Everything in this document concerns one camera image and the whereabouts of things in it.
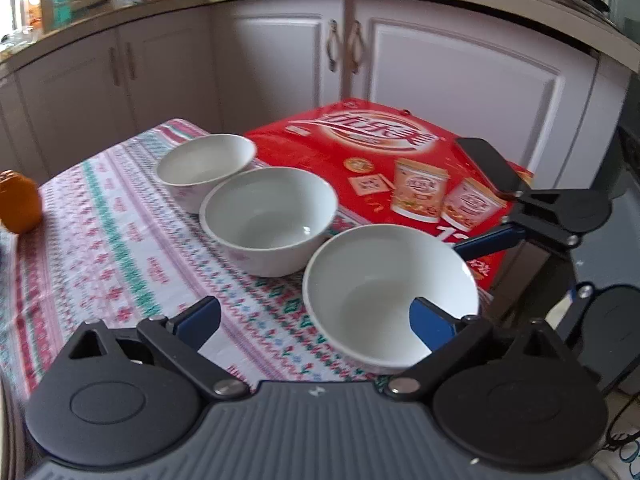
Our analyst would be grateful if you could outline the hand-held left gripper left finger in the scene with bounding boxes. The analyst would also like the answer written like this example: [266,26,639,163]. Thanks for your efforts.
[65,296,249,401]

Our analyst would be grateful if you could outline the patterned tablecloth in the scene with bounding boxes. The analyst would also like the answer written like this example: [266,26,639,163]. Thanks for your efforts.
[0,119,496,402]

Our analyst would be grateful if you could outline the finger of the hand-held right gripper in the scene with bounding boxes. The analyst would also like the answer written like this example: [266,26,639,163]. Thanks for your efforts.
[552,282,598,349]
[451,189,582,263]

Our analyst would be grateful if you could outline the white bowl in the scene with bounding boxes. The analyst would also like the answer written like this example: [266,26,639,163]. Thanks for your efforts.
[156,133,258,215]
[302,225,481,376]
[199,166,340,278]

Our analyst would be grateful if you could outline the bumpy orange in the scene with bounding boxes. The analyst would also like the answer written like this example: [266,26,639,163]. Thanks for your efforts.
[0,170,44,235]

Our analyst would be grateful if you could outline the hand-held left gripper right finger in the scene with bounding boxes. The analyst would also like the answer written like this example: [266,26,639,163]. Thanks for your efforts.
[382,297,569,401]

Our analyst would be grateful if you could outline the white kitchen cabinets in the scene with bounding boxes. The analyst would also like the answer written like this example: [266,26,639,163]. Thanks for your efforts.
[0,0,640,202]

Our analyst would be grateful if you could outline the red printed cardboard box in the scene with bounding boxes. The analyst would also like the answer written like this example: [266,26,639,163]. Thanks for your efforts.
[244,97,535,294]

